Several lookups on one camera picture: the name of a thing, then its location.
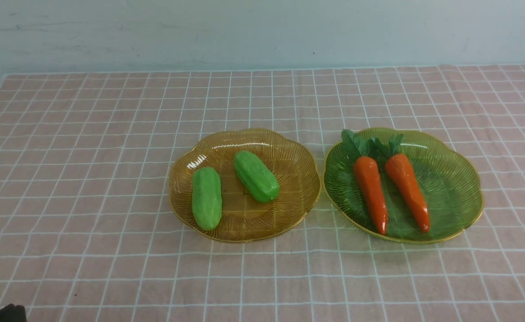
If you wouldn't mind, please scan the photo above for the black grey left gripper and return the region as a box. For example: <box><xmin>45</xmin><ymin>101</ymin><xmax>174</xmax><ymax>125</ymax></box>
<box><xmin>0</xmin><ymin>304</ymin><xmax>27</xmax><ymax>322</ymax></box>

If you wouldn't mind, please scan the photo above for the light green toy gourd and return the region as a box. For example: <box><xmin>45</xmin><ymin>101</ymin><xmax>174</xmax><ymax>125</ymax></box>
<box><xmin>191</xmin><ymin>167</ymin><xmax>222</xmax><ymax>231</ymax></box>

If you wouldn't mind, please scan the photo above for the green toy cucumber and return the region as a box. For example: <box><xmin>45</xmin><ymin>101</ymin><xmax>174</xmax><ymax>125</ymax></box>
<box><xmin>234</xmin><ymin>150</ymin><xmax>279</xmax><ymax>203</ymax></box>

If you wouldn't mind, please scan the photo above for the long orange toy carrot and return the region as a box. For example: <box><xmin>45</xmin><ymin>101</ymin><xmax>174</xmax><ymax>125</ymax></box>
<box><xmin>341</xmin><ymin>129</ymin><xmax>389</xmax><ymax>235</ymax></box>

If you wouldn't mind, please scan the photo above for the short orange toy carrot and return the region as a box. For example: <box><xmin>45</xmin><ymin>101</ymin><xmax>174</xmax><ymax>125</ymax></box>
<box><xmin>371</xmin><ymin>134</ymin><xmax>431</xmax><ymax>233</ymax></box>

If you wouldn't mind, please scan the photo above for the pink checkered tablecloth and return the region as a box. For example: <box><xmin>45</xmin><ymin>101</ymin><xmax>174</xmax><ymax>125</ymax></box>
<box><xmin>0</xmin><ymin>65</ymin><xmax>525</xmax><ymax>322</ymax></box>

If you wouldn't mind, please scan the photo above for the amber plastic plate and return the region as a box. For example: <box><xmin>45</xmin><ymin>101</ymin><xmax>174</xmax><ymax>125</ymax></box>
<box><xmin>169</xmin><ymin>128</ymin><xmax>321</xmax><ymax>243</ymax></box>

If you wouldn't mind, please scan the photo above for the green plastic plate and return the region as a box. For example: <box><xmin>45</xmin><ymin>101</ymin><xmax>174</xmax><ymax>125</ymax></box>
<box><xmin>323</xmin><ymin>127</ymin><xmax>484</xmax><ymax>245</ymax></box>

